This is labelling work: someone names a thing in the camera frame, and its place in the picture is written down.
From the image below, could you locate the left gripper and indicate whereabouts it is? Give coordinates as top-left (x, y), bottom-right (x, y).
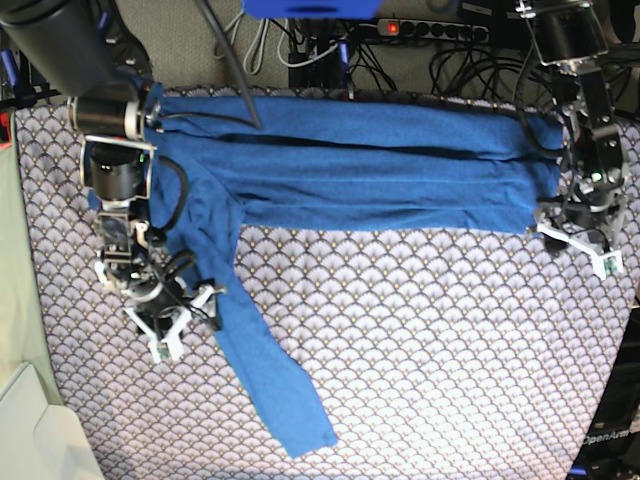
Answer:
top-left (529, 193), bottom-right (625, 278)

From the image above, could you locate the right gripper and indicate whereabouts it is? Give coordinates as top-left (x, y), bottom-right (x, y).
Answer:
top-left (125, 277), bottom-right (227, 363)

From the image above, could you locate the blue long-sleeve T-shirt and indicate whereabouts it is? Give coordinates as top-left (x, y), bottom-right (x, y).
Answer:
top-left (147, 97), bottom-right (560, 458)

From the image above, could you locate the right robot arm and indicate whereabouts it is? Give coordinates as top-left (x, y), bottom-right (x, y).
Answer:
top-left (1, 1), bottom-right (226, 363)

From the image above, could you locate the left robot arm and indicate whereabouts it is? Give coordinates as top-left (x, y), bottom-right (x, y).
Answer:
top-left (513, 1), bottom-right (630, 279)

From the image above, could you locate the fan-patterned table cloth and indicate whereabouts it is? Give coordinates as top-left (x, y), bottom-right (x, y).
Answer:
top-left (15, 104), bottom-right (639, 479)

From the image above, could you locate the white plastic bin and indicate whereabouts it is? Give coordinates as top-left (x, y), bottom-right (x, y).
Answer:
top-left (1, 362), bottom-right (103, 479)

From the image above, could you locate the white power strip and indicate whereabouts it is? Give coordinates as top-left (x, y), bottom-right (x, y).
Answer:
top-left (375, 18), bottom-right (490, 44)

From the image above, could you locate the blue box at top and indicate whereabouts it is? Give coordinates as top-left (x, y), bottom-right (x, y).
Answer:
top-left (242, 0), bottom-right (381, 19)

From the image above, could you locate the grey looped cable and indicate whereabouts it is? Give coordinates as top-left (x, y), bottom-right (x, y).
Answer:
top-left (213, 14), bottom-right (271, 76)

